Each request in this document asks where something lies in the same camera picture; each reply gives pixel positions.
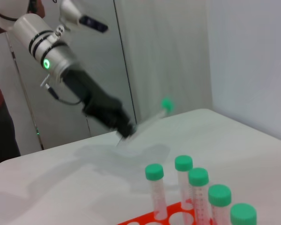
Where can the clear test tube green cap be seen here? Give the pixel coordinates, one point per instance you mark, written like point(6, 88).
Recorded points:
point(243, 214)
point(198, 176)
point(167, 103)
point(183, 162)
point(154, 172)
point(219, 195)

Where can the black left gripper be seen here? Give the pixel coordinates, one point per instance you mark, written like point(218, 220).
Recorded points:
point(96, 103)

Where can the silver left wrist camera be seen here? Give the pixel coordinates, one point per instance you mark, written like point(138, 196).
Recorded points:
point(72, 11)

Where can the orange plastic test tube rack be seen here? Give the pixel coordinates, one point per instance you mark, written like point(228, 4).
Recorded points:
point(175, 207)

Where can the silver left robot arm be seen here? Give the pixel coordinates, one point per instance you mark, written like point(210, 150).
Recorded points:
point(44, 44)

